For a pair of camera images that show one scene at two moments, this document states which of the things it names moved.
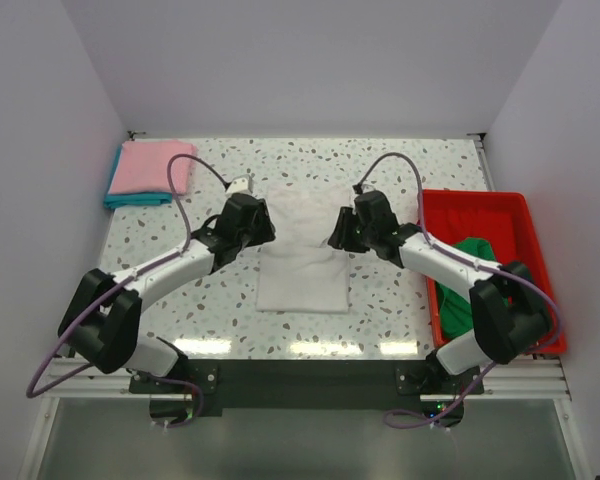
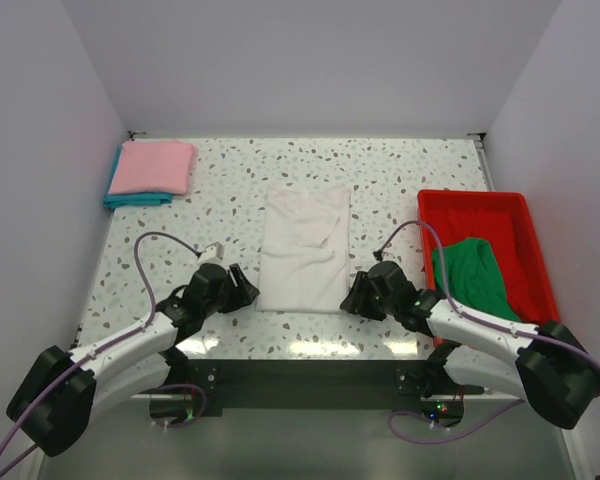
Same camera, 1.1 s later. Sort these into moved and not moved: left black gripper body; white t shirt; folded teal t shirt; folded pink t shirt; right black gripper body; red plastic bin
Moved: left black gripper body; right black gripper body
Not moved: red plastic bin; white t shirt; folded teal t shirt; folded pink t shirt
